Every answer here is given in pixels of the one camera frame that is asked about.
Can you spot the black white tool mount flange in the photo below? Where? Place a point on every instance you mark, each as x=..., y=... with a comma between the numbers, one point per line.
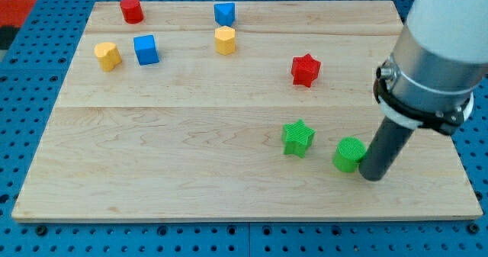
x=411, y=105

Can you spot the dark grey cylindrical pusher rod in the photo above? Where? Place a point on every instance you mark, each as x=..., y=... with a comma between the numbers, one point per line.
x=386, y=145

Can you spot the green cylinder block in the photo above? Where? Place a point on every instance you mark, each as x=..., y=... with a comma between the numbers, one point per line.
x=348, y=154

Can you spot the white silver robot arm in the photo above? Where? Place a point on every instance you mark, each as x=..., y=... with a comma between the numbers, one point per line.
x=428, y=79

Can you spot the green star block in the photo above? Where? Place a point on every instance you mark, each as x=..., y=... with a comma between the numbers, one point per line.
x=297, y=138

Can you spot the red star block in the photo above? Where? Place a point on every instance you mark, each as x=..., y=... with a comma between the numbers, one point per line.
x=305, y=70

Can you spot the yellow hexagon block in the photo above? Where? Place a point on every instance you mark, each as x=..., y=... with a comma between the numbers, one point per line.
x=225, y=40

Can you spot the blue triangular prism block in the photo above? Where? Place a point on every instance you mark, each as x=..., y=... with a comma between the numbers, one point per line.
x=224, y=13

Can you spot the light wooden board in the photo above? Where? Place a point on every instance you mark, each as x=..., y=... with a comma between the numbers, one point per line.
x=196, y=137

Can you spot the blue cube block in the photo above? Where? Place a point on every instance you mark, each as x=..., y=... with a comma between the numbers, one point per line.
x=145, y=50

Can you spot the red cylinder block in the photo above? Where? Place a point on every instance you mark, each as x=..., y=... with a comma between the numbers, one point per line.
x=131, y=11

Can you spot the yellow heart block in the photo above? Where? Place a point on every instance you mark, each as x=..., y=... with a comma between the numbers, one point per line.
x=107, y=55

